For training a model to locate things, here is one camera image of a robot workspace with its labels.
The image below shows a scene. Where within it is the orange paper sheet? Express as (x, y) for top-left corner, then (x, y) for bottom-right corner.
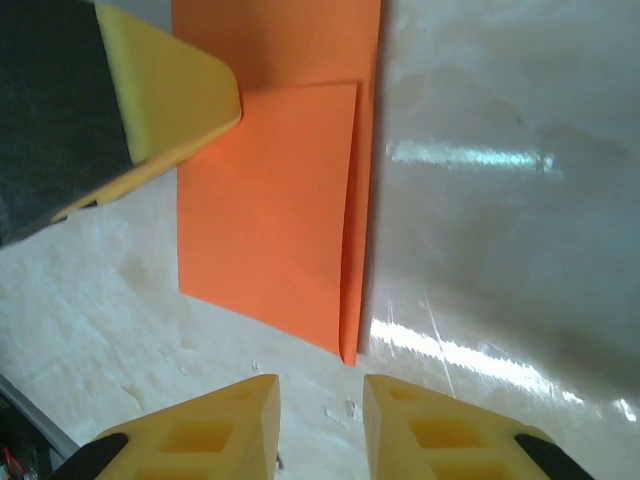
(170, 0), (384, 367)

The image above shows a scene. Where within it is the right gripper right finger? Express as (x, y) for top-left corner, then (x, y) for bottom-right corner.
(362, 373), (594, 480)

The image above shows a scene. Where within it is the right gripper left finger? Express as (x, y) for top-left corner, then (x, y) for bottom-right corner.
(53, 373), (281, 480)

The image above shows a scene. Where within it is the long aluminium mounting rail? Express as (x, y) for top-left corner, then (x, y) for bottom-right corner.
(0, 372), (84, 480)

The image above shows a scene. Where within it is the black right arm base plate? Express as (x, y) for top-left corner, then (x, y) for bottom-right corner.
(0, 394), (61, 480)

